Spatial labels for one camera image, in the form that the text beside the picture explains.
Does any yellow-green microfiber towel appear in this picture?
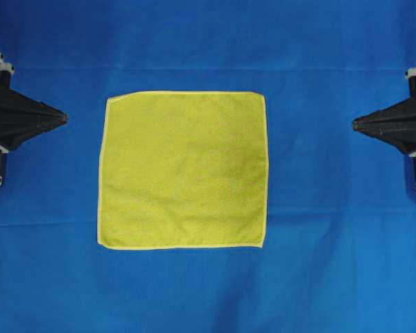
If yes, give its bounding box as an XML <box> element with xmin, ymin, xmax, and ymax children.
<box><xmin>97</xmin><ymin>91</ymin><xmax>269</xmax><ymax>250</ymax></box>

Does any blue table cloth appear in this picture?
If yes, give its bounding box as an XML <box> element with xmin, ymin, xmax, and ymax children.
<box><xmin>0</xmin><ymin>1</ymin><xmax>416</xmax><ymax>332</ymax></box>

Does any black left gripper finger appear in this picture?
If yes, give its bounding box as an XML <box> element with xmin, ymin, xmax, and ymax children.
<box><xmin>0</xmin><ymin>85</ymin><xmax>67</xmax><ymax>120</ymax></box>
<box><xmin>0</xmin><ymin>117</ymin><xmax>68</xmax><ymax>153</ymax></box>

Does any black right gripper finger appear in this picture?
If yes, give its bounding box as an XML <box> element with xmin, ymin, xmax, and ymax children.
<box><xmin>352</xmin><ymin>96</ymin><xmax>416</xmax><ymax>126</ymax></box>
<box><xmin>353</xmin><ymin>123</ymin><xmax>416</xmax><ymax>155</ymax></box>

